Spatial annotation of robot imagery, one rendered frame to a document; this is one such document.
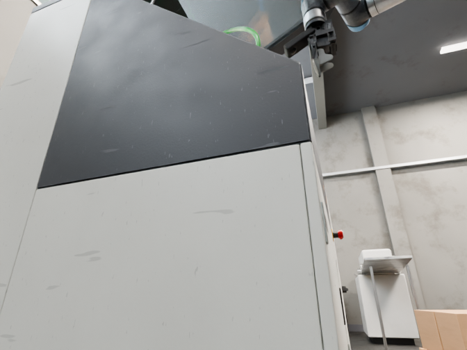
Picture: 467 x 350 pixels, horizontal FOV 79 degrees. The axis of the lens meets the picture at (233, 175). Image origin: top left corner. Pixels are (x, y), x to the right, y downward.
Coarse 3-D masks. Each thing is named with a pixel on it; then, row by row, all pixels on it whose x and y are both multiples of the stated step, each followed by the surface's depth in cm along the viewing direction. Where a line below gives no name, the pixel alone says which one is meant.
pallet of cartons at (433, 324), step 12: (420, 312) 259; (432, 312) 238; (444, 312) 218; (456, 312) 211; (420, 324) 261; (432, 324) 239; (444, 324) 220; (456, 324) 202; (420, 336) 263; (432, 336) 241; (444, 336) 222; (456, 336) 203; (420, 348) 261; (432, 348) 242; (444, 348) 224; (456, 348) 205
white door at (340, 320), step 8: (320, 184) 57; (320, 192) 50; (320, 200) 44; (328, 224) 71; (328, 232) 57; (328, 240) 52; (328, 248) 46; (328, 256) 40; (336, 272) 86; (336, 280) 70; (336, 288) 59; (336, 296) 51; (336, 304) 45; (336, 312) 40; (336, 320) 36; (344, 320) 82; (344, 328) 74; (344, 336) 62; (344, 344) 53
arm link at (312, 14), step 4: (316, 8) 96; (320, 8) 96; (308, 12) 97; (312, 12) 95; (316, 12) 95; (320, 12) 95; (324, 12) 96; (304, 16) 98; (308, 16) 96; (312, 16) 95; (316, 16) 94; (320, 16) 94; (324, 16) 95; (304, 20) 98; (308, 20) 96; (304, 24) 98; (304, 28) 99
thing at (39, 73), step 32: (64, 0) 92; (32, 32) 91; (64, 32) 84; (32, 64) 83; (64, 64) 77; (0, 96) 83; (32, 96) 76; (0, 128) 76; (32, 128) 71; (0, 160) 70; (32, 160) 66; (0, 192) 65; (32, 192) 61; (0, 224) 61; (0, 256) 57; (0, 288) 54
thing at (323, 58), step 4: (320, 52) 90; (324, 52) 90; (320, 56) 90; (324, 56) 89; (328, 56) 89; (332, 56) 88; (316, 60) 89; (320, 60) 89; (324, 60) 89; (328, 60) 88; (316, 64) 89; (320, 64) 89; (316, 68) 89; (316, 72) 89
